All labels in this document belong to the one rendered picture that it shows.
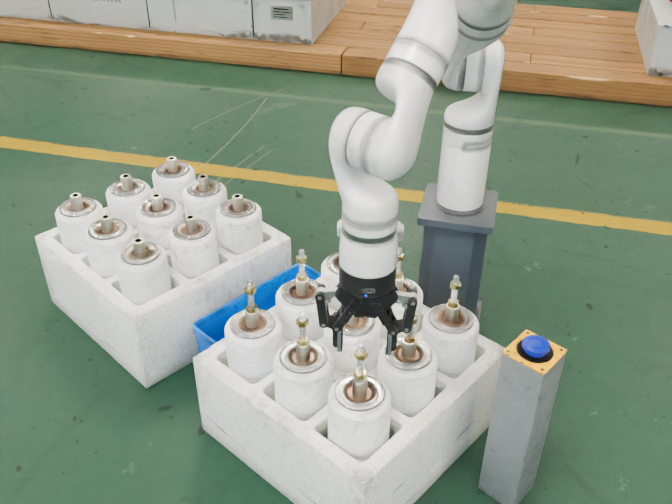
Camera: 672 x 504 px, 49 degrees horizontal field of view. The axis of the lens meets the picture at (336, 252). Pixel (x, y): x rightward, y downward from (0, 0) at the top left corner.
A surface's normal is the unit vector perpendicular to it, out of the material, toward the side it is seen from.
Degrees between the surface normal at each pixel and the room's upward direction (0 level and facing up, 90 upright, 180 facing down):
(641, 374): 0
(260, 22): 90
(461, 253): 90
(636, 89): 90
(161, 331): 90
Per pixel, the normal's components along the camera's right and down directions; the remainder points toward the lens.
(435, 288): -0.25, 0.55
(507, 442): -0.67, 0.42
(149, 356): 0.71, 0.40
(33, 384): 0.00, -0.82
